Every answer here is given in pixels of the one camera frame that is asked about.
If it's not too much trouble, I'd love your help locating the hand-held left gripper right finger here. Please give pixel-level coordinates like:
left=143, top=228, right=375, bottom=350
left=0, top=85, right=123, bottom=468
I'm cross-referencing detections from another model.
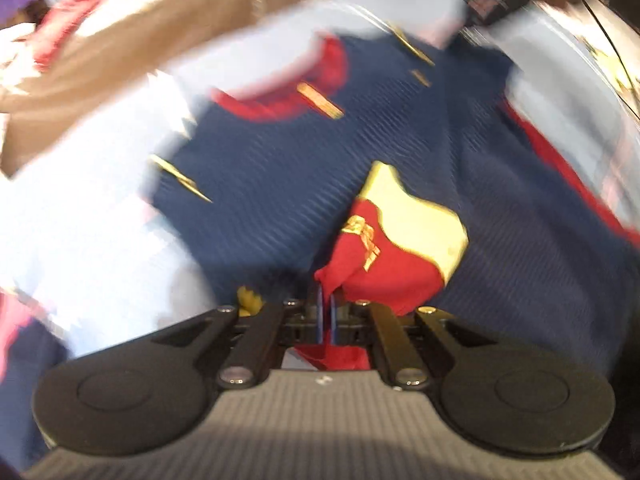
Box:
left=328, top=290, right=494, bottom=391

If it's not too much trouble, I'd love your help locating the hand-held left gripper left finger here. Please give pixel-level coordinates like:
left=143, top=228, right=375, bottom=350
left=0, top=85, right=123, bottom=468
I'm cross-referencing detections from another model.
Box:
left=150, top=290, right=327, bottom=391

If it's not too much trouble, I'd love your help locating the navy sweater with red trim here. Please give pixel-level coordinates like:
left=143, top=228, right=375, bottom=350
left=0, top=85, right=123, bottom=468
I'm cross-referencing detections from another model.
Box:
left=145, top=27, right=640, bottom=466

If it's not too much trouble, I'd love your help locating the light blue blanket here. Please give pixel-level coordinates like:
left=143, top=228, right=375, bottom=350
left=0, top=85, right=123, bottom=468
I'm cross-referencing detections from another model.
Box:
left=0, top=0, right=640, bottom=361

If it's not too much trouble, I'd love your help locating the dark patterned cloth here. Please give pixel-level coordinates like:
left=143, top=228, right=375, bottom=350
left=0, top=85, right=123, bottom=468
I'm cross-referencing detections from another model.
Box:
left=0, top=295, right=72, bottom=467

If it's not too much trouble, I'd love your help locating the brown covered bed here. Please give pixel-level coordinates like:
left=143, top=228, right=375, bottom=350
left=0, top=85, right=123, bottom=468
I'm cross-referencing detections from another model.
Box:
left=0, top=0, right=481, bottom=178

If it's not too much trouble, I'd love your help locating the red garment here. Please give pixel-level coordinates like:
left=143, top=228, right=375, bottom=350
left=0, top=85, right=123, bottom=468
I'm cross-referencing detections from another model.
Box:
left=32, top=0, right=146, bottom=69

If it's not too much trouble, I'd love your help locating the beige crumpled blanket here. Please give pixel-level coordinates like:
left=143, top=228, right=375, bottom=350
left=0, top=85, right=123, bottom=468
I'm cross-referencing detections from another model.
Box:
left=0, top=22, right=46, bottom=96

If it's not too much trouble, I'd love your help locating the black cable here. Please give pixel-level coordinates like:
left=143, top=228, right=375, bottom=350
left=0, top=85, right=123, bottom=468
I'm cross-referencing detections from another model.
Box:
left=565, top=0, right=640, bottom=92

